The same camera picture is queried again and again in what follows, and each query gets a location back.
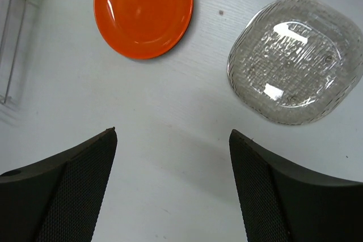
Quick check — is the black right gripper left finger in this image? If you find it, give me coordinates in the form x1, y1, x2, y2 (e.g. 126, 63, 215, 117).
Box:
1, 128, 117, 241

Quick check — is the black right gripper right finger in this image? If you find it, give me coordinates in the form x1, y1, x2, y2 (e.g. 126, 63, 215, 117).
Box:
229, 130, 362, 241

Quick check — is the clear ribbed glass plate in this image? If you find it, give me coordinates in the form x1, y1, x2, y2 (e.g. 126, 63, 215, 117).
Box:
227, 0, 362, 125

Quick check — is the orange plate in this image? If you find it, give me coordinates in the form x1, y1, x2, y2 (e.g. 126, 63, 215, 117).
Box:
94, 0, 194, 60

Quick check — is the metal wire dish rack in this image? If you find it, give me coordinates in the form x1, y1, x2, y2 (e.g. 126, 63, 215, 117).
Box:
1, 0, 40, 105

